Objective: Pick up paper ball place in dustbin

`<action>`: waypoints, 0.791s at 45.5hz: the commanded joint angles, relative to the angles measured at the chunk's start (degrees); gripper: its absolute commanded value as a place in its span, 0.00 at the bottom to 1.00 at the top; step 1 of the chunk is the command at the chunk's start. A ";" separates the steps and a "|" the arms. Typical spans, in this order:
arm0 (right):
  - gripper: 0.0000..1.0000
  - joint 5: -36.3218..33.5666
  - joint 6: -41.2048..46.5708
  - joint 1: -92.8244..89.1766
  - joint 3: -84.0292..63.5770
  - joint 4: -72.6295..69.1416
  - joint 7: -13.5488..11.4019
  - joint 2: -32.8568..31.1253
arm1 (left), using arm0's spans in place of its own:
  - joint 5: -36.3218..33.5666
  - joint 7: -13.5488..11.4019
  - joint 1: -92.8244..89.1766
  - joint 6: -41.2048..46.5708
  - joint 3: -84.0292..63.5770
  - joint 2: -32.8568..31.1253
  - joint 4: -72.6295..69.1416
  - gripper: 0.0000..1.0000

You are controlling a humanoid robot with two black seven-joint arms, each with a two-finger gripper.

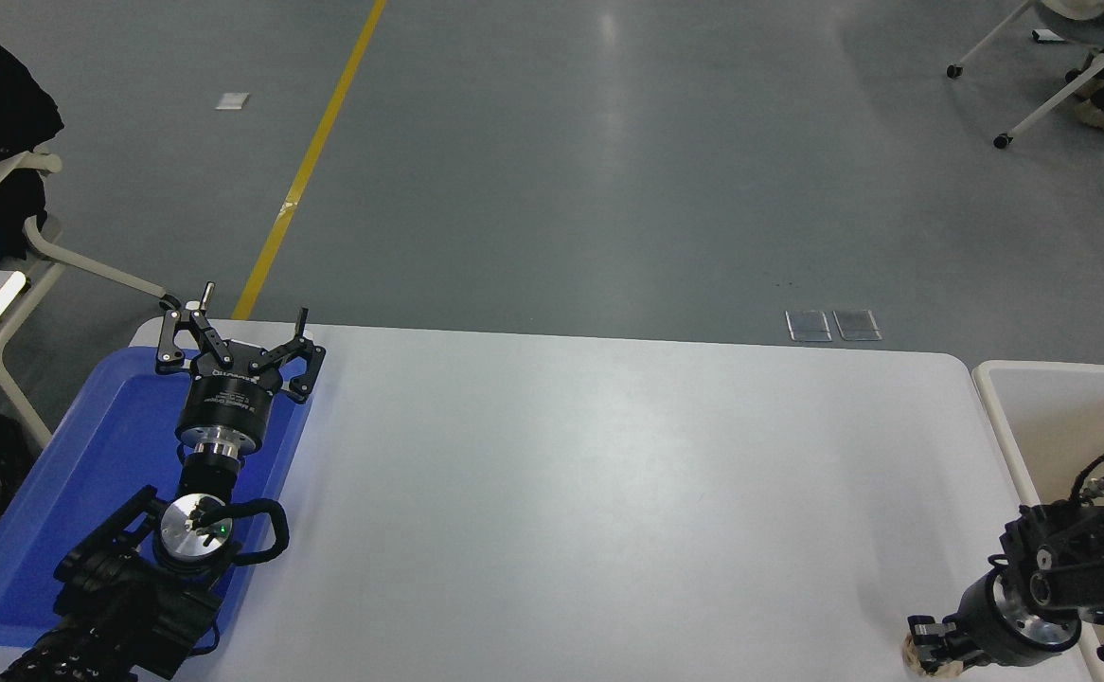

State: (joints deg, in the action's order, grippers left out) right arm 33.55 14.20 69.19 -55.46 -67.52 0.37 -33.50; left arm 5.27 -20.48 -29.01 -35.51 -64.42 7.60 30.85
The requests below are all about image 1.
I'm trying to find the large pale bin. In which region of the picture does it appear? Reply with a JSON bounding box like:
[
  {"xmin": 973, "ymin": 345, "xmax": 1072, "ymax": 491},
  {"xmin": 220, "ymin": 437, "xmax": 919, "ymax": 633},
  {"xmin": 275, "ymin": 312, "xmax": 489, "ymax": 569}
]
[{"xmin": 972, "ymin": 360, "xmax": 1104, "ymax": 682}]

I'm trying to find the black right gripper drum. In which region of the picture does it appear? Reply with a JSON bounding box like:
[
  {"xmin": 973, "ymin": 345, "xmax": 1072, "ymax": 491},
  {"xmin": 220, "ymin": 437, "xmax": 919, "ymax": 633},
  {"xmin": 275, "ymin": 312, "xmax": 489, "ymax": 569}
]
[{"xmin": 950, "ymin": 572, "xmax": 1038, "ymax": 667}]

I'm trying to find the tan paper ball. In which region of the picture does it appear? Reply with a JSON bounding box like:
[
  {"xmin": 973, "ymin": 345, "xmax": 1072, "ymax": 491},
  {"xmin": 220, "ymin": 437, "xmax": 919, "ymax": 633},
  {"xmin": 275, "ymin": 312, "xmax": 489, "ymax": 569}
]
[{"xmin": 899, "ymin": 633, "xmax": 965, "ymax": 676}]

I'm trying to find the white frame chair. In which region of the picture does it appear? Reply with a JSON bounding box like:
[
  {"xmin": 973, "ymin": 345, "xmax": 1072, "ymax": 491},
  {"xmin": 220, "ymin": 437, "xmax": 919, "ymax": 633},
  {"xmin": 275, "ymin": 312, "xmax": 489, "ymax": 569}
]
[{"xmin": 0, "ymin": 150, "xmax": 182, "ymax": 451}]

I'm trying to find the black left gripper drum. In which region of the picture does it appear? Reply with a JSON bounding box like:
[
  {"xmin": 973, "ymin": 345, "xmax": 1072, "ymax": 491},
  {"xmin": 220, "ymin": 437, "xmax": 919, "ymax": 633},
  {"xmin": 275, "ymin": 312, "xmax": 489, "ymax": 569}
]
[{"xmin": 176, "ymin": 343, "xmax": 280, "ymax": 446}]

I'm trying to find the blue plastic tray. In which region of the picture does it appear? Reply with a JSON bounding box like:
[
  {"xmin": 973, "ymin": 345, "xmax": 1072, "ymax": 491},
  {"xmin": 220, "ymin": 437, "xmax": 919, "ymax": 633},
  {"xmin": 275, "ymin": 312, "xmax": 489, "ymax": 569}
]
[{"xmin": 0, "ymin": 346, "xmax": 316, "ymax": 651}]

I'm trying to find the white wheeled chair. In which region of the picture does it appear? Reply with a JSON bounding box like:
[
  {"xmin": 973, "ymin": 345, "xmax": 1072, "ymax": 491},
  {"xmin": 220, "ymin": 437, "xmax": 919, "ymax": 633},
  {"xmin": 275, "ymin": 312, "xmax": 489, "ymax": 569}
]
[{"xmin": 947, "ymin": 0, "xmax": 1104, "ymax": 150}]

